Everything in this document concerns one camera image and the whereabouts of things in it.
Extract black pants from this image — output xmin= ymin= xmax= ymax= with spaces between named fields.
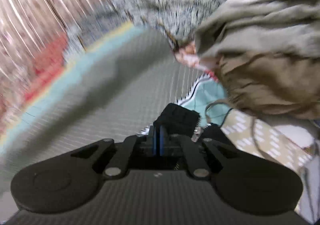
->
xmin=153 ymin=103 xmax=235 ymax=148

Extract patterned multicolour bedsheet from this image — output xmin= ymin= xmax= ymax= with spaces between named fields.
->
xmin=1 ymin=27 xmax=319 ymax=224

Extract olive green garment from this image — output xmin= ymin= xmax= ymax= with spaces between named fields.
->
xmin=195 ymin=0 xmax=319 ymax=120

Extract floral pleated curtain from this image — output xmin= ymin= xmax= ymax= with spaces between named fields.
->
xmin=1 ymin=0 xmax=106 ymax=131

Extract black white speckled garment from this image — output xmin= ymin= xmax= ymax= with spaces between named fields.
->
xmin=64 ymin=0 xmax=226 ymax=58

